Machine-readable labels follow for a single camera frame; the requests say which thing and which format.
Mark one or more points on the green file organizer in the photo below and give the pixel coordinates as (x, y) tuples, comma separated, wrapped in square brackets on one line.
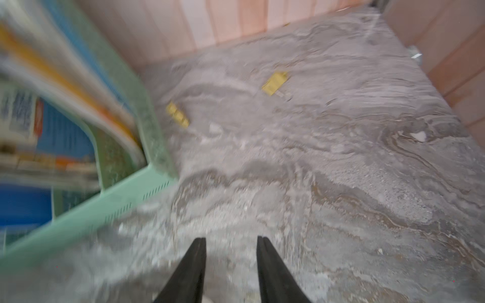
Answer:
[(77, 213)]

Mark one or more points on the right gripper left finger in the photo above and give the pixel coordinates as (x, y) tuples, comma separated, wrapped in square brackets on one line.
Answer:
[(186, 283)]

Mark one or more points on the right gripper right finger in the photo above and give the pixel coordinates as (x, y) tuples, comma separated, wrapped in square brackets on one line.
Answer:
[(276, 283)]

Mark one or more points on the yellow binder clip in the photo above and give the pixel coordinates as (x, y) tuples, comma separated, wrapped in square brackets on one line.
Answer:
[(274, 84), (177, 114)]

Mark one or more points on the blue file folder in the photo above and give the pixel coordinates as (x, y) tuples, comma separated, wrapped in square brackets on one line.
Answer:
[(23, 205)]

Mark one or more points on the stack of papers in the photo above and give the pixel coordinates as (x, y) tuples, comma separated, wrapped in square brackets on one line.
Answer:
[(63, 124)]

